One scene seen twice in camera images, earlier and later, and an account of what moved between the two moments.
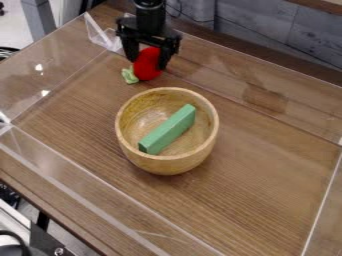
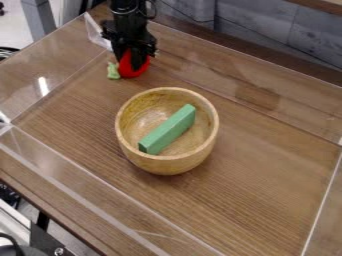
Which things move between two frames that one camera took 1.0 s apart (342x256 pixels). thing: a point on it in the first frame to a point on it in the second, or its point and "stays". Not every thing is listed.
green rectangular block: x=177 y=124 stays
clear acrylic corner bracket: x=105 y=37 stays
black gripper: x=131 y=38 to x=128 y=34
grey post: x=39 y=18 stays
